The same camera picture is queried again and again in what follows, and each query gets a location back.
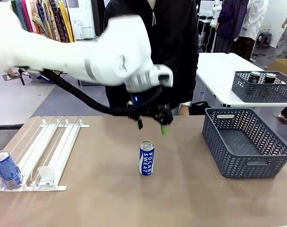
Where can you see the hanging white garment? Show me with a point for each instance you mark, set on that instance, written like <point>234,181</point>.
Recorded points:
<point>254,19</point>

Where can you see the grey woven plastic basket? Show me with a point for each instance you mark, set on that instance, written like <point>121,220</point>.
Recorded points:
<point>240,142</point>

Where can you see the hanging purple coat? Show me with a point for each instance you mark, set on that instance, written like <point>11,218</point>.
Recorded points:
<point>230,23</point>

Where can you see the grey stool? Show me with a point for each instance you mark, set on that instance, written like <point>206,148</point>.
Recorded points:
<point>264,39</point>

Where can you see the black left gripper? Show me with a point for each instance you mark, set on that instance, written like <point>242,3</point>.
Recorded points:
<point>143,101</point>

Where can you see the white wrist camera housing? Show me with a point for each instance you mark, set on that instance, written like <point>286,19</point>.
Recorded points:
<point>163,75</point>

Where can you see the person's left hand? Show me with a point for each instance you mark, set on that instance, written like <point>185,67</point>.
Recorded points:
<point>184,110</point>

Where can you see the bystander's sandalled feet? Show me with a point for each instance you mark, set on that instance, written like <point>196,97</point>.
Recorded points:
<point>12,73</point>

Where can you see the black drink can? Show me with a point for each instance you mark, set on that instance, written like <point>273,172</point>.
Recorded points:
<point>270,79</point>
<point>255,78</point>

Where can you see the person's left forearm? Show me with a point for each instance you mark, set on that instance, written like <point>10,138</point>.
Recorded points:
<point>190,82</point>

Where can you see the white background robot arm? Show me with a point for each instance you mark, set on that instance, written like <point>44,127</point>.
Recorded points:
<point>216,11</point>

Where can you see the white air purifier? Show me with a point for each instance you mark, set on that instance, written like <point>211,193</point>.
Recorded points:
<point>77,29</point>

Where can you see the person in black hoodie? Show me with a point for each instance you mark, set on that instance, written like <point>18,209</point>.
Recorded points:
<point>176,35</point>

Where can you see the white table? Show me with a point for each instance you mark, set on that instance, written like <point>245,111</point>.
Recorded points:
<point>219,71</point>

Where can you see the Pocari Sweat blue can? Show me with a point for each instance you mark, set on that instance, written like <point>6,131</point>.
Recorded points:
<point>147,160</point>

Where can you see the rack of colourful patterned garments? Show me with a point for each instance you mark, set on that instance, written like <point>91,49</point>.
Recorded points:
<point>51,19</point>

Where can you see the cardboard box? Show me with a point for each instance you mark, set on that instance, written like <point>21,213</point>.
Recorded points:
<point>284,67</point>

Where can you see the black bag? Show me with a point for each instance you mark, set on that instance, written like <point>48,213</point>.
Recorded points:
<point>198,107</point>

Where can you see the blue patterned drink can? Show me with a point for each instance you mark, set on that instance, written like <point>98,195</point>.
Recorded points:
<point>6,168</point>

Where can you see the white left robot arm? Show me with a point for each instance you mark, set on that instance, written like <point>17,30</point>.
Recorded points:
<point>63,59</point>

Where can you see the grey basket holding cans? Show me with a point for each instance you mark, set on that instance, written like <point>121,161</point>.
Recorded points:
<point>259,92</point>

